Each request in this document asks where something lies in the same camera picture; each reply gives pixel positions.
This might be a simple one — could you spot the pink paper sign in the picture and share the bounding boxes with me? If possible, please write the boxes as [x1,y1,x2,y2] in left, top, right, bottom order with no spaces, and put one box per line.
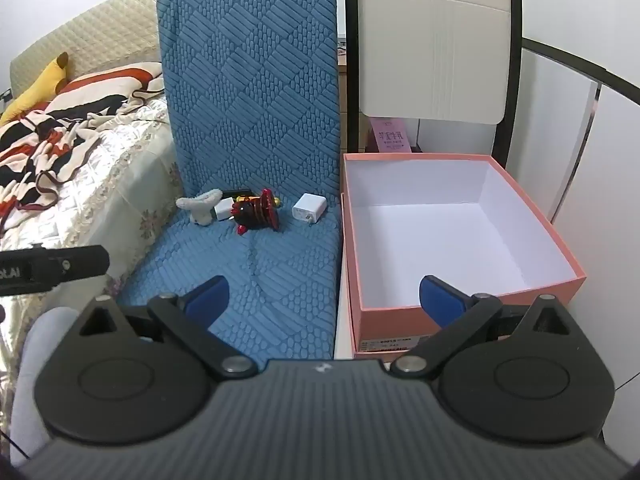
[370,116,414,154]

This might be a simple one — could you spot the beige quilted headboard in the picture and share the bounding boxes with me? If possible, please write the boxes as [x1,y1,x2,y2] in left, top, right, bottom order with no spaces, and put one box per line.
[10,0,166,102]

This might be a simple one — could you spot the striped red black blanket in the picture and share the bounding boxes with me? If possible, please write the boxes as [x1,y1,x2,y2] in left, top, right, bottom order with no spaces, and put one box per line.
[0,61,166,233]

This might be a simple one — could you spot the blue quilted mat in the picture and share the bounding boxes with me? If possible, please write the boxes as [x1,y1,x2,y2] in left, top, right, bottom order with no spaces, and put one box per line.
[117,0,345,367]

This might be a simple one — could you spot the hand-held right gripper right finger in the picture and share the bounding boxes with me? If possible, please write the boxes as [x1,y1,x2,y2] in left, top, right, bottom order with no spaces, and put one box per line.
[390,275,576,381]

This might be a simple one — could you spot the red and black toy figure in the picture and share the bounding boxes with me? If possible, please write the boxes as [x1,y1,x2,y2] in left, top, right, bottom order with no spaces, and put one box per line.
[232,188,281,235]

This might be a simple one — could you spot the yellow handled screwdriver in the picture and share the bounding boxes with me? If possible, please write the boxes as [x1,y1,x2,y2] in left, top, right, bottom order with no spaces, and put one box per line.
[220,187,283,208]

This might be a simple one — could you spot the cream quilted bed cover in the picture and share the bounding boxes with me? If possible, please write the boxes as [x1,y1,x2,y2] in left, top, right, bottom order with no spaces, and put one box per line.
[0,95,183,391]

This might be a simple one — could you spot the beige chair with black frame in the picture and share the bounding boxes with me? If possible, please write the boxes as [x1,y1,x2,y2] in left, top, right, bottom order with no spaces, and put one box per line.
[344,0,523,167]

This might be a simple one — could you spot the person's grey trouser leg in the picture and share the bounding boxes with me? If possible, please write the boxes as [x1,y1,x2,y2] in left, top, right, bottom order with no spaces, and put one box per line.
[9,305,82,467]

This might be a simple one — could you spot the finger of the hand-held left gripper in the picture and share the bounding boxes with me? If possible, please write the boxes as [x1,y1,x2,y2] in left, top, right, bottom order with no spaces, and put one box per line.
[30,245,111,288]

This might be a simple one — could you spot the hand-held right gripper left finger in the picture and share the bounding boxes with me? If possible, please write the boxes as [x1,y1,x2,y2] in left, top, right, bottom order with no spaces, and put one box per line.
[75,276,258,381]

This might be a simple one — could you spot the yellow plush toy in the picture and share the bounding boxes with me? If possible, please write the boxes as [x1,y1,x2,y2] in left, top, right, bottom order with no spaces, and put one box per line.
[0,51,70,126]

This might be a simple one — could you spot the white cabinet with black trim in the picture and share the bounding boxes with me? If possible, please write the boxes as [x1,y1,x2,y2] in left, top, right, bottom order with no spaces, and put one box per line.
[492,35,640,411]

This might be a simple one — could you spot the pink cardboard box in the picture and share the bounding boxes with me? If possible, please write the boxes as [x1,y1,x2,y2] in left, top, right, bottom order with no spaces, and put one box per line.
[341,152,587,361]

